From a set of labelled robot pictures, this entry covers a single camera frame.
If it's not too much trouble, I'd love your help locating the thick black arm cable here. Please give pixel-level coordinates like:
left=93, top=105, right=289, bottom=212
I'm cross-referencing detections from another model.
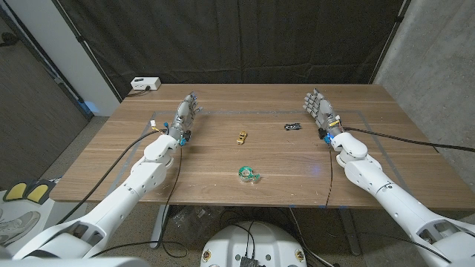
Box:
left=341, top=125, right=475, bottom=154
left=55, top=128, right=166, bottom=225

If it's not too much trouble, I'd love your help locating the black fabric curtain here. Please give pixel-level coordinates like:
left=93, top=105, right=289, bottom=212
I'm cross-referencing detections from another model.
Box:
left=51, top=0, right=409, bottom=100

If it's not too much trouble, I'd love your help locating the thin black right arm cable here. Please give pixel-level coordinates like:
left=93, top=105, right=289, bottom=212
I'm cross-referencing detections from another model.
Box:
left=324, top=145, right=334, bottom=208

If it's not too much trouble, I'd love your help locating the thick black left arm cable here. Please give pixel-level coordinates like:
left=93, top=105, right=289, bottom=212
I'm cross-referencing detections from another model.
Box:
left=55, top=128, right=166, bottom=225

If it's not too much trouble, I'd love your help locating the clear tape roll green core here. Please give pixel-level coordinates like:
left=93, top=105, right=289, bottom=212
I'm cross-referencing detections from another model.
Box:
left=237, top=165, right=261, bottom=185

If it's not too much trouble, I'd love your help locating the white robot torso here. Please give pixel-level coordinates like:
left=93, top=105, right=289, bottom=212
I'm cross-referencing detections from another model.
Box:
left=200, top=221, right=308, bottom=267

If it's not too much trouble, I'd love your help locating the black curtain stand pole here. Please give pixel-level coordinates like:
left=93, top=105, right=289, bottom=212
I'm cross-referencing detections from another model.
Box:
left=369, top=0, right=412, bottom=85
left=51, top=0, right=123, bottom=102

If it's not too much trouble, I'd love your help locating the white power socket box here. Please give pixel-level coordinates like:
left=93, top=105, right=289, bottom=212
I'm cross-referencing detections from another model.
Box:
left=130, top=76, right=162, bottom=91

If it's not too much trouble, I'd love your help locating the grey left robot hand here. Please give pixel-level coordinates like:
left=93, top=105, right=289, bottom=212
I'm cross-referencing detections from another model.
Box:
left=163, top=91, right=203, bottom=146

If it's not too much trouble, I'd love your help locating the black door handle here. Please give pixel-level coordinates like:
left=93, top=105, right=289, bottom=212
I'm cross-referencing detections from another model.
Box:
left=0, top=32, right=19, bottom=47

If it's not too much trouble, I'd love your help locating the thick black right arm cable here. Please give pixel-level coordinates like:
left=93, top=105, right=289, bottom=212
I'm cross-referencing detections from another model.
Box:
left=341, top=125, right=475, bottom=154

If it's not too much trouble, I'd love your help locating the clear plastic bag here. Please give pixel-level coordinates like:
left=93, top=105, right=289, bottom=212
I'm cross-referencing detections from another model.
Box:
left=172, top=207, right=220, bottom=238

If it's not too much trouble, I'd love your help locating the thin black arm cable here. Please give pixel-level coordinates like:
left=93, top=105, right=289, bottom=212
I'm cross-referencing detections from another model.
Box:
left=324, top=145, right=334, bottom=208
left=159, top=145, right=189, bottom=259

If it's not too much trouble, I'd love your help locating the dark wooden door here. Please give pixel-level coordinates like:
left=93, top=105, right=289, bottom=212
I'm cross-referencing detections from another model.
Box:
left=0, top=7, right=94, bottom=190

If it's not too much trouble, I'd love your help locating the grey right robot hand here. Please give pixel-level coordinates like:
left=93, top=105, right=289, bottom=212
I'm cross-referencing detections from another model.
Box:
left=302, top=88, right=344, bottom=140

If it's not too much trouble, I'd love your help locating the yellow black foot pedal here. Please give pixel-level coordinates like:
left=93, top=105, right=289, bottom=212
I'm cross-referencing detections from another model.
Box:
left=25, top=179, right=56, bottom=205
left=2, top=180, right=29, bottom=203

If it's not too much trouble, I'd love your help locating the grey table leg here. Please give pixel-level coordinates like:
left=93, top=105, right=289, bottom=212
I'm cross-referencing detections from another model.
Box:
left=150, top=204, right=171, bottom=248
left=337, top=208, right=363, bottom=257

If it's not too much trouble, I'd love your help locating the grey sneaker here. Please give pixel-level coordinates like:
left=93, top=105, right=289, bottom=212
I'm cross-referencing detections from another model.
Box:
left=0, top=210, right=41, bottom=246

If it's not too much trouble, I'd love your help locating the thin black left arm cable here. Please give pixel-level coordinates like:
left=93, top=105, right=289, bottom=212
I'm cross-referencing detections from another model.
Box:
left=159, top=145, right=189, bottom=259

